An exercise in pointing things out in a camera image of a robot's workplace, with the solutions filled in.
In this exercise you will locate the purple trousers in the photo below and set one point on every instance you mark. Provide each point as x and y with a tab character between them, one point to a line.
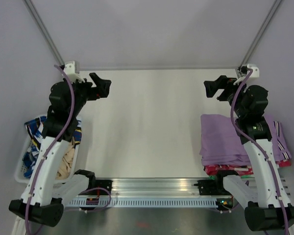
220	144

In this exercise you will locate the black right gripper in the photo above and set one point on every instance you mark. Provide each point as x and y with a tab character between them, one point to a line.
212	86

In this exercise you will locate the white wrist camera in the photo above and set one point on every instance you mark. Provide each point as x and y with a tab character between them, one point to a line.
71	69
247	70

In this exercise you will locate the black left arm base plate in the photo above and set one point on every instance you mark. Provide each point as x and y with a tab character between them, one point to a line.
99	188

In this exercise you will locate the pink camouflage folded trousers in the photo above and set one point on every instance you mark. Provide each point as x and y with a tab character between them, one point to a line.
241	170

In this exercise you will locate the white plastic laundry basket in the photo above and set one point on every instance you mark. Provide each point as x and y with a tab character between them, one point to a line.
20	169

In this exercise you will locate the white slotted cable duct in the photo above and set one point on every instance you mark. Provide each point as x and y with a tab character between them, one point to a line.
128	202

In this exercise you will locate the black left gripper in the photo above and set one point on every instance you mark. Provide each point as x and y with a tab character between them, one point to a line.
102	91

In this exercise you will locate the aluminium frame rail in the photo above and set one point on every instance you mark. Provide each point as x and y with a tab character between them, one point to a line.
155	187

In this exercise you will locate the blue white patterned garment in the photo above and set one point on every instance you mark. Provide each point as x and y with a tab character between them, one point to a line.
34	129

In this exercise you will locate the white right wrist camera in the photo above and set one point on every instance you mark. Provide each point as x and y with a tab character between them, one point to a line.
247	70

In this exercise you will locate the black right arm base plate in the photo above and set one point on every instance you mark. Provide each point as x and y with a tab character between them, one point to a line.
208	187

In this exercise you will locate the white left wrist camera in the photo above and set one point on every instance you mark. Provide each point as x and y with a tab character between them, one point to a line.
71	69

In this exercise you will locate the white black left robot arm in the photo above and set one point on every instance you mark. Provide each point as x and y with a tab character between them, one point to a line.
41	202

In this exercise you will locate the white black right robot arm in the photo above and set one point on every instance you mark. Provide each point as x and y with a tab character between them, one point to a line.
269	208

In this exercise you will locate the beige garment in basket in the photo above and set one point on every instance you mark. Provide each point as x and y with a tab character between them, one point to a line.
66	163

